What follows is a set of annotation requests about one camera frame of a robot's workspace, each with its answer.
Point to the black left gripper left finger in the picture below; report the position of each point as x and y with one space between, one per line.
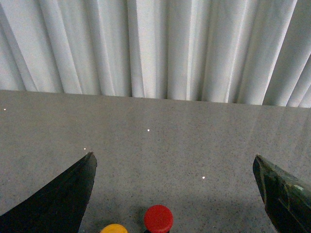
59 206

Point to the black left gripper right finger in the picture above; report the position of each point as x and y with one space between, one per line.
287 200

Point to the yellow mushroom push button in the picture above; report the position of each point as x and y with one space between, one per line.
114 228

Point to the red mushroom push button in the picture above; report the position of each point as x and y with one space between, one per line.
158 219

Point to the white pleated curtain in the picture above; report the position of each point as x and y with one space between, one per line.
231 51

